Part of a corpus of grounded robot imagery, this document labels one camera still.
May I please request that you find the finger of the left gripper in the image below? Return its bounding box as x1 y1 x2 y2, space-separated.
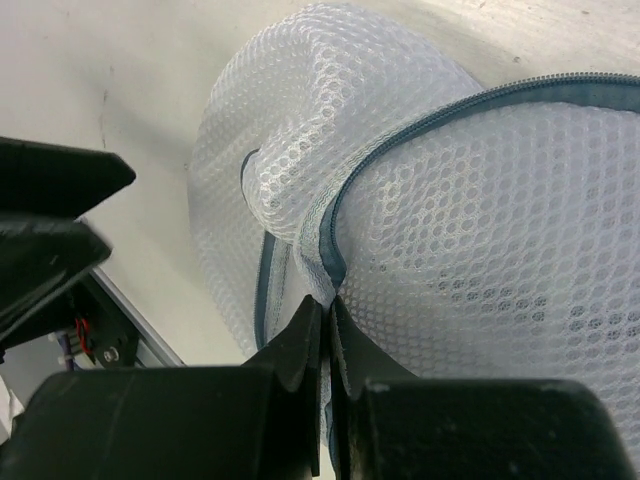
1 216 112 340
1 137 136 219

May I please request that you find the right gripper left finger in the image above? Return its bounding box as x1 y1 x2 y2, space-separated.
1 297 323 479

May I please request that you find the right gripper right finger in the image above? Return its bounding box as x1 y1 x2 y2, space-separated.
327 299 636 479

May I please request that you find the white mesh laundry bag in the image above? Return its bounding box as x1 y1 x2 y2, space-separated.
187 4 639 459

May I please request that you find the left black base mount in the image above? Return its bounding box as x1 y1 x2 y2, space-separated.
0 272 141 371

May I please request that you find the aluminium mounting rail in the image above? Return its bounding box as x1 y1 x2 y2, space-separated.
76 267 184 369

